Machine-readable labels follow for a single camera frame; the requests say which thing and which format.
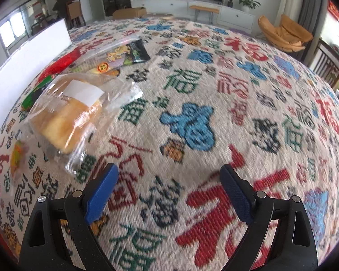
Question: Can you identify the red snack packet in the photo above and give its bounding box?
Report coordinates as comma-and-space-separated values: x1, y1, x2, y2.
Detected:
37, 47, 81, 84

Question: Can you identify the black clear Astart snack packet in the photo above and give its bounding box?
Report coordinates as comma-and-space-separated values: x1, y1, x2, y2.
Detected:
74, 37, 151, 68

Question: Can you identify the bread in clear bag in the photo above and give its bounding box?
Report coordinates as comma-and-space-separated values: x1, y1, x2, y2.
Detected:
22, 73, 143, 175

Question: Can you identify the patterned fu character blanket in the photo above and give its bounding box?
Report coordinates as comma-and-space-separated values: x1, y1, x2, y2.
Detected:
0, 18, 339, 270

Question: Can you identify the green snack packet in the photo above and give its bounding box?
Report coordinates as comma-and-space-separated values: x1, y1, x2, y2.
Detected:
21, 75, 56, 111

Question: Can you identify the yellow cake slice packet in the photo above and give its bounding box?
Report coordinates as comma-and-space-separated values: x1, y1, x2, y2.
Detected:
69, 62, 120, 77

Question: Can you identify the white cardboard box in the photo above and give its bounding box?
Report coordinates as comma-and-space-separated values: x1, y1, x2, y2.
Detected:
0, 20, 71, 129

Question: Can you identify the dark wooden chair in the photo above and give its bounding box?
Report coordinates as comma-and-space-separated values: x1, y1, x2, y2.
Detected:
310, 38, 339, 91

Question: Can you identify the orange lounge chair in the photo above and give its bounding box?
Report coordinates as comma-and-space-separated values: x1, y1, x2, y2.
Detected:
258, 14, 313, 53

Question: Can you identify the white tv cabinet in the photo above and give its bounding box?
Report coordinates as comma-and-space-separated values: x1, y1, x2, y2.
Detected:
131, 0, 255, 33

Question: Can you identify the small wooden stool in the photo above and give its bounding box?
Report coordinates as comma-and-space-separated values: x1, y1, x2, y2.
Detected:
189, 5, 220, 25

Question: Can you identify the brown dining chair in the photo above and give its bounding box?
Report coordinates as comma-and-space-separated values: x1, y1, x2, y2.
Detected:
66, 0, 86, 29

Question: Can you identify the green potted plant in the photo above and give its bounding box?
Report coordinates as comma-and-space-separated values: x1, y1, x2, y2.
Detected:
239, 0, 261, 13

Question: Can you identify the brown cardboard box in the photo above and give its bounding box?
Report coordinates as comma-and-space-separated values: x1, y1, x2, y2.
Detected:
113, 7, 147, 20

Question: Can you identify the person in dark clothes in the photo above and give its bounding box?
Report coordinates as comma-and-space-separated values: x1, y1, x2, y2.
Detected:
52, 0, 71, 20

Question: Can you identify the red window decoration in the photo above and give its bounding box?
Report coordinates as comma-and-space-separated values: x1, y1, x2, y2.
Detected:
328, 0, 339, 22

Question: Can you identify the grey curtain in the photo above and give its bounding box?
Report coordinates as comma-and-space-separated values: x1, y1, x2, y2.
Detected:
298, 0, 328, 37

